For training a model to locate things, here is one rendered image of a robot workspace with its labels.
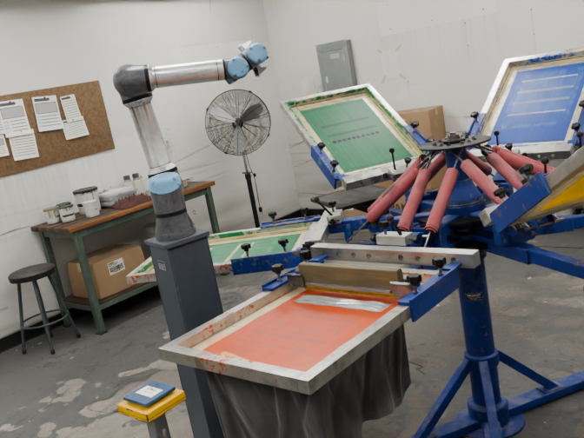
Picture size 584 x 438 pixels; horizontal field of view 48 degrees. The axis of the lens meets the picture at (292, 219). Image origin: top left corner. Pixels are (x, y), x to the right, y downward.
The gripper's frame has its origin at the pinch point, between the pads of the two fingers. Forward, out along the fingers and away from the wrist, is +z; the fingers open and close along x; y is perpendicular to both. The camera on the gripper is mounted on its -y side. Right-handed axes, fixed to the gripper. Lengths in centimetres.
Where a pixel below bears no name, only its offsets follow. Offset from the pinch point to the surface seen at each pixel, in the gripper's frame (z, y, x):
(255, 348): -104, -51, -72
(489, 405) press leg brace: -39, 7, -173
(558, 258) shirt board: -78, 49, -114
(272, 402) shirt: -113, -55, -85
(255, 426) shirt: -107, -64, -91
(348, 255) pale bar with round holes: -51, -11, -81
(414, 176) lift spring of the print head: -24, 32, -76
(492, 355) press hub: -24, 22, -163
